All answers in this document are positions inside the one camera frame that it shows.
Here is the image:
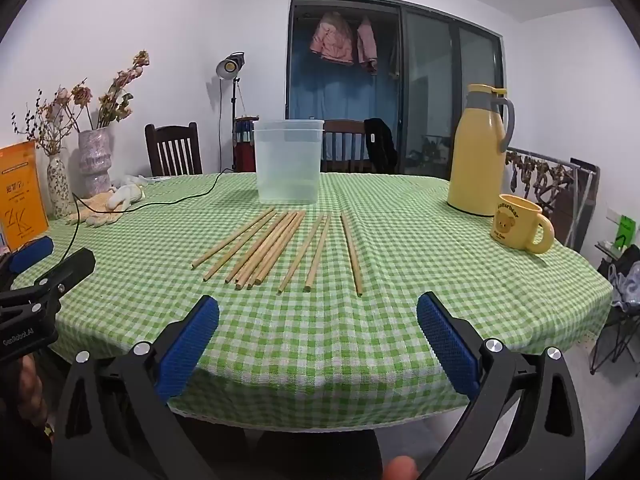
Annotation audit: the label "black cable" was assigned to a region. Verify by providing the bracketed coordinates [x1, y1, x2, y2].
[62, 172, 226, 261]

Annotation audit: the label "yellow bear mug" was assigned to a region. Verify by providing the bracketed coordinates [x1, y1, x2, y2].
[492, 193, 556, 254]

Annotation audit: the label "person's left forearm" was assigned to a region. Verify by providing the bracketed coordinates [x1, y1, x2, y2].
[0, 350, 56, 480]

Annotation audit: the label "thin dried flower twigs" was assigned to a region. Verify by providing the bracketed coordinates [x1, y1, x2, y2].
[12, 87, 83, 158]

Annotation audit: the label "black folding chair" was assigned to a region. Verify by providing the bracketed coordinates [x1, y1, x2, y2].
[590, 245, 640, 376]

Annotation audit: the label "dark wooden chair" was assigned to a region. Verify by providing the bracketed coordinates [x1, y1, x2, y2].
[145, 122, 203, 177]
[320, 120, 376, 173]

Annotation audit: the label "green box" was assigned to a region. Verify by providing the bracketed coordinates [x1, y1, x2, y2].
[612, 215, 638, 251]

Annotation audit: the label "translucent plastic container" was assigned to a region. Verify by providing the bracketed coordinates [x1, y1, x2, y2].
[252, 119, 325, 206]

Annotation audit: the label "black sliding glass door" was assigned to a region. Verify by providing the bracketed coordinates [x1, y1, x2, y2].
[286, 0, 505, 181]

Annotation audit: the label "small floral vase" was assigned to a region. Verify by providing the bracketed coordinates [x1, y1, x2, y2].
[46, 154, 73, 220]

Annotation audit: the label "small pink jacket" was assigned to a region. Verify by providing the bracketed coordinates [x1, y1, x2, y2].
[356, 16, 379, 76]

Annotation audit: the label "plush toy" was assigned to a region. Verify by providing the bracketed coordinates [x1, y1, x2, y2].
[66, 192, 126, 228]

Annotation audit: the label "grey cloth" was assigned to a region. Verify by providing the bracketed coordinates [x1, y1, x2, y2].
[607, 260, 640, 311]

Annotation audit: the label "black garment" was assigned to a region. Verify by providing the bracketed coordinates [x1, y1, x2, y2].
[364, 118, 401, 175]

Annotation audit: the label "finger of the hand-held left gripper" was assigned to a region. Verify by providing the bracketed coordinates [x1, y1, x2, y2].
[0, 248, 97, 312]
[0, 236, 55, 286]

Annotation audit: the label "tall dried flowers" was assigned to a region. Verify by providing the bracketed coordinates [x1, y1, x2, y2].
[70, 50, 151, 131]

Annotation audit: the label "large pink jacket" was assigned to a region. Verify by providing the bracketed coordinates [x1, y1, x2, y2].
[309, 11, 355, 65]

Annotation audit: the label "person's right hand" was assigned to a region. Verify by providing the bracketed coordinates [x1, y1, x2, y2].
[382, 456, 420, 480]

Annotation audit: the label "pink speckled vase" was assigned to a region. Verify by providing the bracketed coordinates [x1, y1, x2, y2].
[77, 127, 113, 198]

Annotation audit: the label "ornate metal rack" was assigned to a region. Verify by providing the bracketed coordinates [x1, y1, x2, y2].
[505, 147, 601, 253]

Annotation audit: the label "green checkered tablecloth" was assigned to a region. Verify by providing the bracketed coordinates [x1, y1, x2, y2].
[10, 172, 615, 433]

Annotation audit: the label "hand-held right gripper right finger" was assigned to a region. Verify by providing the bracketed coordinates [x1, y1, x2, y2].
[416, 291, 587, 480]

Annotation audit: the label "yellow thermos jug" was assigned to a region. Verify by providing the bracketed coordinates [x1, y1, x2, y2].
[446, 84, 516, 218]

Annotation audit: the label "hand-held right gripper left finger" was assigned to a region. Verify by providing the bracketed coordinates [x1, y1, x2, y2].
[50, 294, 221, 480]

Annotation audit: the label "white cotton glove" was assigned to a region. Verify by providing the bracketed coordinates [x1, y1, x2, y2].
[107, 175, 148, 211]

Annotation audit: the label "orange book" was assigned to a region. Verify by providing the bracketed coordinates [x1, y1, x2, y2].
[0, 141, 51, 251]

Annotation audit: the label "row of wooden chopsticks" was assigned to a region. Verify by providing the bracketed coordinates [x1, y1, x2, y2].
[191, 206, 364, 296]

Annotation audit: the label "studio lamp on stand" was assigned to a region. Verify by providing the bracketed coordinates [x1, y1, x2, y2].
[216, 51, 246, 171]

